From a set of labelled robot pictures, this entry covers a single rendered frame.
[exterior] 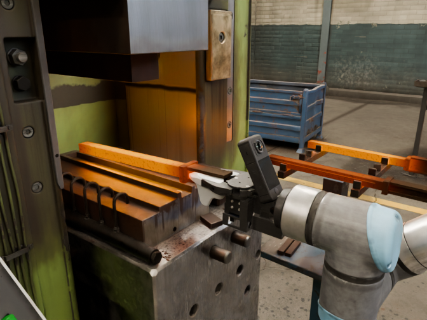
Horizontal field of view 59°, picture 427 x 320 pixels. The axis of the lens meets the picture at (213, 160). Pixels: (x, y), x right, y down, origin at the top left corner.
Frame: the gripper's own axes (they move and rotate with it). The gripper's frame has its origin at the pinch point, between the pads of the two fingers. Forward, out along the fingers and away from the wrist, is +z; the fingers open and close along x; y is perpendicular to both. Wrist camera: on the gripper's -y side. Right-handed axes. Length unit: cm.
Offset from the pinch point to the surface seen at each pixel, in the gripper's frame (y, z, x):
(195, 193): 6.6, 2.9, 2.8
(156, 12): -28.9, 3.3, -6.5
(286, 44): 2, 352, 751
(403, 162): 10, -26, 63
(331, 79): 69, 241, 749
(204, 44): -23.6, 3.3, 6.1
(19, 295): 0.1, -8.3, -39.7
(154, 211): 6.5, 3.8, -8.3
